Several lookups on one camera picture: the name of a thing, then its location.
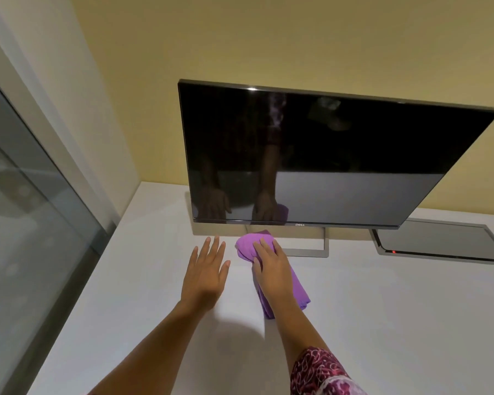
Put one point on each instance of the maroon patterned sleeve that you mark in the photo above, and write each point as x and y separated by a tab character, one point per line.
325	376

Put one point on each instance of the black flat computer monitor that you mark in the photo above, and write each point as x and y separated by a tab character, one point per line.
333	160

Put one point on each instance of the person's right thumb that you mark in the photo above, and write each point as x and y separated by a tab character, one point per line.
256	268

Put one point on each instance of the silver monitor stand base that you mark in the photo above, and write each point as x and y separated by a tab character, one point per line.
313	254

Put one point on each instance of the person's left hand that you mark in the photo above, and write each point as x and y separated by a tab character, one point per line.
203	283

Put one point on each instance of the person's left thumb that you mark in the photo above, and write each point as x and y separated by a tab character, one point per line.
226	270

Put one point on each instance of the purple cleaning cloth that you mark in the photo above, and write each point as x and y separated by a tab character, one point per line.
298	290

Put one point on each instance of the person's left little finger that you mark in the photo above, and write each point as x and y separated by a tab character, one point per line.
196	259

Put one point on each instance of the person's right hand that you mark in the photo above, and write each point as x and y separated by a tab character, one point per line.
273	275

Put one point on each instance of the person's left middle finger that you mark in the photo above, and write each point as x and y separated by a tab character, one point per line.
215	250

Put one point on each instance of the person's left forearm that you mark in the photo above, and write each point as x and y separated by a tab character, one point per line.
156	349

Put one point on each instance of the person's right forearm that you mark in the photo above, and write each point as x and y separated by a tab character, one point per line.
300	329

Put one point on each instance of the person's right middle finger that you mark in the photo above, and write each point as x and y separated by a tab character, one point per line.
267	247

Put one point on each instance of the glass window pane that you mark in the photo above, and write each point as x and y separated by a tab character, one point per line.
29	226

